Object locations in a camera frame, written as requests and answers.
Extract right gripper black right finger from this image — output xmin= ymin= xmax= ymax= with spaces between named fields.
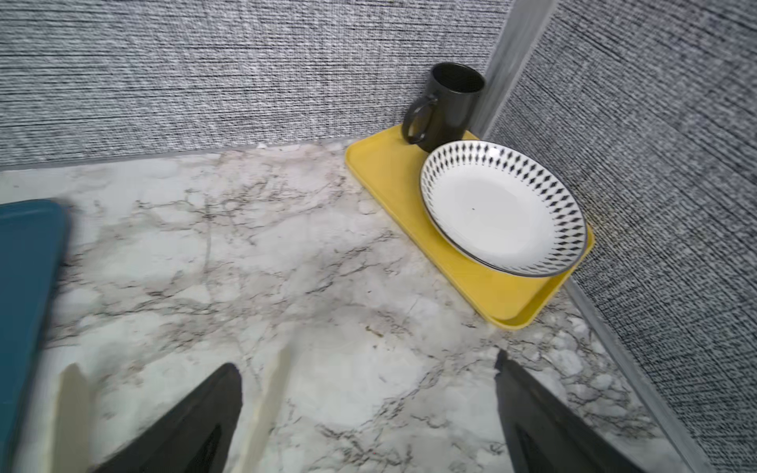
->
xmin=495 ymin=350 xmax=641 ymax=472

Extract teal rectangular tray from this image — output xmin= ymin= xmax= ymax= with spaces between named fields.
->
xmin=1 ymin=199 xmax=70 ymax=472

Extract metal tongs with silicone tips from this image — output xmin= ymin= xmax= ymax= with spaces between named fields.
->
xmin=43 ymin=344 xmax=295 ymax=472

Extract yellow cutting board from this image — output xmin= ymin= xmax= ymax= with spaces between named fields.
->
xmin=345 ymin=126 xmax=595 ymax=330

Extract black mug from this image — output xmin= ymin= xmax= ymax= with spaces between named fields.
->
xmin=401 ymin=62 xmax=486 ymax=153

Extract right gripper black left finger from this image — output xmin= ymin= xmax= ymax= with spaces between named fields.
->
xmin=96 ymin=363 xmax=242 ymax=472

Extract white bowl with patterned rim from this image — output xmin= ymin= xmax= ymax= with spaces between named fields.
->
xmin=419 ymin=140 xmax=589 ymax=278

